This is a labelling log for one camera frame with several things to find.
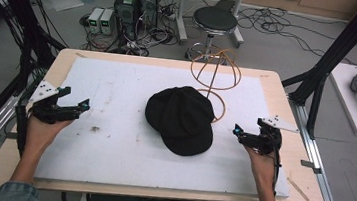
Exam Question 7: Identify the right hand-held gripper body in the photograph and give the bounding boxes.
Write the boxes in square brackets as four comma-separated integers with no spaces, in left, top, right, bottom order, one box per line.
[238,112,301,159]

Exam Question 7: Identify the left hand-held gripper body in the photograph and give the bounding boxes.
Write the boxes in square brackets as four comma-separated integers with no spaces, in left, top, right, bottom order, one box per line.
[25,79,81,128]

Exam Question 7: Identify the black cap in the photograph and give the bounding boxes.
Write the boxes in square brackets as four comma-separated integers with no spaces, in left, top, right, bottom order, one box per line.
[140,81,220,160]

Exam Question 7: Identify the orange wire hat stand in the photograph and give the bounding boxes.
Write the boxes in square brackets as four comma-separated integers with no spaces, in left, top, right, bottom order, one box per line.
[184,45,245,127]

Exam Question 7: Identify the person's right hand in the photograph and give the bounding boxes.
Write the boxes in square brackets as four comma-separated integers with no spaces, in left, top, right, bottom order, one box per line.
[239,145,283,189]

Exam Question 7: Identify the person's left hand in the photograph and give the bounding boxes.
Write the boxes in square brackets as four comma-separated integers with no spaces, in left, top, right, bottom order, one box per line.
[22,113,75,161]

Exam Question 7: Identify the white foam mat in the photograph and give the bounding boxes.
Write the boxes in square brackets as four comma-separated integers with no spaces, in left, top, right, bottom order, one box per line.
[34,53,302,201]

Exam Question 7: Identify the thin wooden stick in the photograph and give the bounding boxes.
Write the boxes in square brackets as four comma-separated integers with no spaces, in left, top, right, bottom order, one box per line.
[284,176,313,201]

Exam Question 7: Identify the grey power supply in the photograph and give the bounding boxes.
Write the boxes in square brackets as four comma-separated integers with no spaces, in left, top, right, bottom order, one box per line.
[98,7,118,36]
[85,6,106,35]

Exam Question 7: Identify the person's left denim sleeve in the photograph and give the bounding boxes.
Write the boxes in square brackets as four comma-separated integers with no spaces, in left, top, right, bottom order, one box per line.
[0,178,44,201]

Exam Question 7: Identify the white desk leg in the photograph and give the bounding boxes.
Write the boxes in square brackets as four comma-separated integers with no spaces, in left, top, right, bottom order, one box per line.
[227,0,249,50]
[171,0,193,46]

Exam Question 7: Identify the black computer tower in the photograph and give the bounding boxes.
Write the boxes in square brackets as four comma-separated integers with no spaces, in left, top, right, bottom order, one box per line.
[110,0,142,41]
[136,0,161,30]

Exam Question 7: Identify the black round stool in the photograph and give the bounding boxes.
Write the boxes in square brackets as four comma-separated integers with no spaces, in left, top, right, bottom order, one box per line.
[185,3,241,66]

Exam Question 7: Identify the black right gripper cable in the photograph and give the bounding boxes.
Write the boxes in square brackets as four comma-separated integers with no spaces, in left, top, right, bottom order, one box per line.
[222,127,287,201]

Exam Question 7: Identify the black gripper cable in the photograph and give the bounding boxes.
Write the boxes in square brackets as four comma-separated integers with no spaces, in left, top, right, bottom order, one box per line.
[222,127,287,201]
[10,103,34,158]

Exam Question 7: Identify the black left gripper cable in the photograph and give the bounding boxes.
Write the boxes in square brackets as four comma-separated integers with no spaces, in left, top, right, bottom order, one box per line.
[10,103,34,158]

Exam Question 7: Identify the metal bracket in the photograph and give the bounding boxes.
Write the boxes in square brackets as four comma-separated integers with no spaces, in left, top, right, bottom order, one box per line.
[299,159,324,175]

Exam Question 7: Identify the tangle of cables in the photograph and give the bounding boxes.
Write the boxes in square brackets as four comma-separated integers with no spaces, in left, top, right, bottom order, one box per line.
[76,1,184,61]

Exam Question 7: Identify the black metal frame post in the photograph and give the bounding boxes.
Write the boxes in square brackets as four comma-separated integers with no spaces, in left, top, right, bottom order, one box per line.
[275,0,357,144]
[0,0,72,166]

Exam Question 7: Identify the black floor cables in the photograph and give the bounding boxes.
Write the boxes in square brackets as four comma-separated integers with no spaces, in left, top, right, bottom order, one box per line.
[233,3,357,68]

